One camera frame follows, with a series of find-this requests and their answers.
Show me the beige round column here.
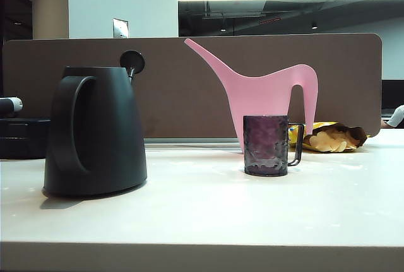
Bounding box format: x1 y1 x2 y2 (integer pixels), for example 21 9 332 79
32 0 69 40

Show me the pink plastic watering can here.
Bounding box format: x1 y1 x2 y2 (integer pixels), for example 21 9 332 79
184 38 319 155

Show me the black plastic watering can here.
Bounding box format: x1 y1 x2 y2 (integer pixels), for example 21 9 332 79
42 50 148 199

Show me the yellow potato chips bag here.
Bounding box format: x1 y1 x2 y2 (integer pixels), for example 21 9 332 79
287 121 369 153

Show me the black and white cylinder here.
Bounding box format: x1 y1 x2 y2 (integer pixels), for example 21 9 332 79
0 97 23 117

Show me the silver wall switch plate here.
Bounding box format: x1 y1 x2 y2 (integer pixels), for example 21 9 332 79
112 18 129 38

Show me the brown desk divider panel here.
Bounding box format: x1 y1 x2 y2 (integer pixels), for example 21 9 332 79
1 33 383 140

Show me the textured clear glass mug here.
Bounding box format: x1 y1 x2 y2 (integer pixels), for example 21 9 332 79
242 114 306 177

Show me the black mesh desk holder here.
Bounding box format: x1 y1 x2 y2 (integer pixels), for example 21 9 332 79
0 117 51 160

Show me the person in white shirt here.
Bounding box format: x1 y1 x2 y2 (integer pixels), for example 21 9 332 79
381 104 404 129

